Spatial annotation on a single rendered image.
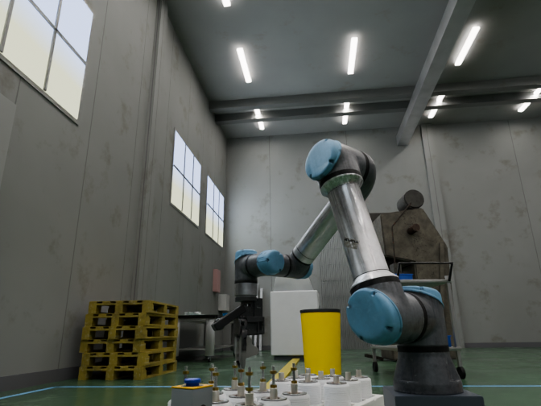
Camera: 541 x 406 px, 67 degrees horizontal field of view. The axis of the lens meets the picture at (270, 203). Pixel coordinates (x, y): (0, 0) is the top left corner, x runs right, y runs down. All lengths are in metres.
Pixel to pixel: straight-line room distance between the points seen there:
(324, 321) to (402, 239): 3.14
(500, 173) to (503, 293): 3.42
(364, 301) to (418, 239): 6.09
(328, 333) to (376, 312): 3.21
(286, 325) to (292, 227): 5.19
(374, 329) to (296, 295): 6.33
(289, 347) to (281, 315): 0.54
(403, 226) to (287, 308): 2.39
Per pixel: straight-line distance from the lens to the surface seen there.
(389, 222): 6.91
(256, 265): 1.26
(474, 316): 12.25
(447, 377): 1.03
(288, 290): 7.29
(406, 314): 0.93
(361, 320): 0.93
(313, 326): 4.10
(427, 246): 7.02
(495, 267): 12.61
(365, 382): 1.83
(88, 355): 4.92
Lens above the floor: 0.43
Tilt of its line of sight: 18 degrees up
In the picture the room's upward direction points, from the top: 1 degrees counter-clockwise
